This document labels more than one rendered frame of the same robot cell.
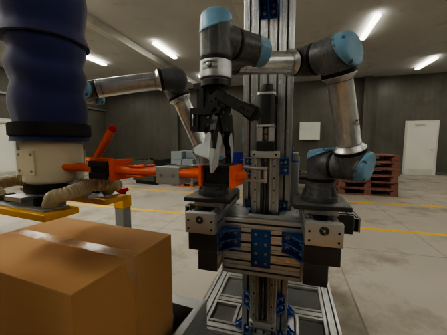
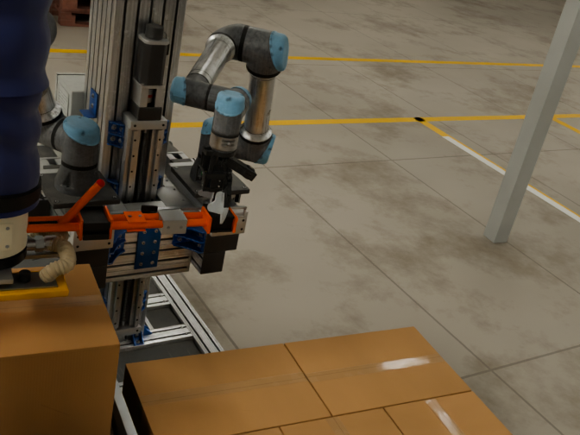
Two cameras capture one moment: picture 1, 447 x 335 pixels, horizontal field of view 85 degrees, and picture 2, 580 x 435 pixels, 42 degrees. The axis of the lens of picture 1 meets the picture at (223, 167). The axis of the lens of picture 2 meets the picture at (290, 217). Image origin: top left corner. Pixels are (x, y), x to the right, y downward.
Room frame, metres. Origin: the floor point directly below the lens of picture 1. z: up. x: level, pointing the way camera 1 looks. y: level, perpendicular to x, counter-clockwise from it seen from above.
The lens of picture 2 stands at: (-0.76, 1.37, 2.22)
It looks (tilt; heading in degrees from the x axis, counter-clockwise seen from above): 27 degrees down; 308
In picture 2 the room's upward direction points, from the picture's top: 12 degrees clockwise
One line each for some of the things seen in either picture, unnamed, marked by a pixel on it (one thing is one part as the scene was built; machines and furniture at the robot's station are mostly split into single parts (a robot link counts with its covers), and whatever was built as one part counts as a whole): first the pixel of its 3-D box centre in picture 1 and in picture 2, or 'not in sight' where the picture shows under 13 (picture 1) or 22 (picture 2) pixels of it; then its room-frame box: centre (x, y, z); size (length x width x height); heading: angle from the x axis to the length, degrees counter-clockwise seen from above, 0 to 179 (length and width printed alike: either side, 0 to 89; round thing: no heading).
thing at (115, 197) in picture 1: (82, 191); not in sight; (0.89, 0.52, 1.11); 0.34 x 0.10 x 0.05; 68
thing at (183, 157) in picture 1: (188, 167); not in sight; (7.61, 1.09, 0.52); 1.04 x 0.70 x 1.05; 165
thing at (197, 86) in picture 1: (213, 108); (217, 167); (0.59, 0.03, 1.37); 0.09 x 0.08 x 0.12; 67
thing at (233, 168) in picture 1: (221, 174); (218, 219); (0.57, 0.01, 1.22); 0.08 x 0.07 x 0.05; 68
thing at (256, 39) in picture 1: (244, 50); (230, 102); (0.66, -0.05, 1.53); 0.11 x 0.11 x 0.08; 35
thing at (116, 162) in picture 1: (111, 168); (92, 222); (0.71, 0.33, 1.22); 0.10 x 0.08 x 0.06; 158
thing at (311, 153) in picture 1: (322, 162); (218, 136); (1.06, -0.43, 1.20); 0.13 x 0.12 x 0.14; 35
